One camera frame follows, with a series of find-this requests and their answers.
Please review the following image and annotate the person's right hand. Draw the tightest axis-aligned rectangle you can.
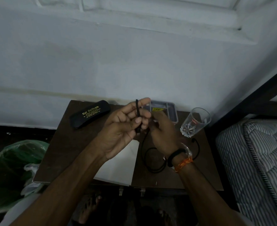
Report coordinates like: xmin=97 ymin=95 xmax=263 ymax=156
xmin=149 ymin=110 xmax=185 ymax=159

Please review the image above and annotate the person's left hand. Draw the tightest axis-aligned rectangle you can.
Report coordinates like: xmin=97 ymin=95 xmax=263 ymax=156
xmin=98 ymin=97 xmax=152 ymax=160

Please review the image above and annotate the black cable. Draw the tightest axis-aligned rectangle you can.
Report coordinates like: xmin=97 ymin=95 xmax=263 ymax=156
xmin=135 ymin=99 xmax=200 ymax=173

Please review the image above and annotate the black glasses case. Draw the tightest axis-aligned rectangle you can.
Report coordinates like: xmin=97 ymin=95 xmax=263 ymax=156
xmin=69 ymin=100 xmax=111 ymax=129

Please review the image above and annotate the pink-white wrapper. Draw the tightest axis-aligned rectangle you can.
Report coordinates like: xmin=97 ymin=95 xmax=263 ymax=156
xmin=21 ymin=163 xmax=44 ymax=196

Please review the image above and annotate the person's right forearm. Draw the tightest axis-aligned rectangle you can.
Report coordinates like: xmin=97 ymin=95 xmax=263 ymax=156
xmin=174 ymin=160 xmax=247 ymax=226

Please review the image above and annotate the person's left forearm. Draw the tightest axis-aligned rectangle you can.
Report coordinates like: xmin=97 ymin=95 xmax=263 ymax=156
xmin=10 ymin=148 xmax=111 ymax=226

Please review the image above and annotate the person's right foot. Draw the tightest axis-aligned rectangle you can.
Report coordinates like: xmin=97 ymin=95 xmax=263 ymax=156
xmin=157 ymin=209 xmax=171 ymax=226

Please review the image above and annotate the person's foot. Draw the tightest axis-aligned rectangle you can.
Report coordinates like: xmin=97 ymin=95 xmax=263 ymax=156
xmin=157 ymin=209 xmax=171 ymax=226
xmin=78 ymin=195 xmax=102 ymax=224

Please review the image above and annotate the person's left foot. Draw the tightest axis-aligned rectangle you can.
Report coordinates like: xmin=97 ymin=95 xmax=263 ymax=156
xmin=78 ymin=195 xmax=102 ymax=224

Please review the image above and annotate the black wristband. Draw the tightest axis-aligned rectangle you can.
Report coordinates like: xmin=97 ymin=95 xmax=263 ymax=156
xmin=167 ymin=148 xmax=186 ymax=167

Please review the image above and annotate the clear glass ashtray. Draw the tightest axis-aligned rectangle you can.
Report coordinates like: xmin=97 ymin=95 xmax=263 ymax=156
xmin=180 ymin=142 xmax=193 ymax=162

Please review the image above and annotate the grey plastic organizer box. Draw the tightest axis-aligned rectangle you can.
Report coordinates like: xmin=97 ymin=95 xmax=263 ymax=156
xmin=149 ymin=100 xmax=178 ymax=125

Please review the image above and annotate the clear drinking glass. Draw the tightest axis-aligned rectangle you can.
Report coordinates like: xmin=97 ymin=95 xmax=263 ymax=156
xmin=180 ymin=107 xmax=211 ymax=138

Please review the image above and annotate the white paper napkin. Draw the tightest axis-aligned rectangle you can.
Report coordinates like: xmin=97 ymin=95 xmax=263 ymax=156
xmin=93 ymin=138 xmax=140 ymax=187

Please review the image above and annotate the grey striped quilted mattress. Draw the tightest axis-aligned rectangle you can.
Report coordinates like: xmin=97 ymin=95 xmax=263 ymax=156
xmin=215 ymin=119 xmax=277 ymax=226

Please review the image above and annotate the green lined waste bin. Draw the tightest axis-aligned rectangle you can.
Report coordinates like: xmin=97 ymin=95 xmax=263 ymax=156
xmin=0 ymin=140 xmax=50 ymax=213

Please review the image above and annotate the orange thread bracelet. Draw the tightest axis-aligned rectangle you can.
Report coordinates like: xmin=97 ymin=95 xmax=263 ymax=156
xmin=174 ymin=157 xmax=194 ymax=173

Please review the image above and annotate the black bed frame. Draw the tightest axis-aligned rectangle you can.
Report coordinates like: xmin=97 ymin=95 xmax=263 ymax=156
xmin=205 ymin=66 xmax=277 ymax=130

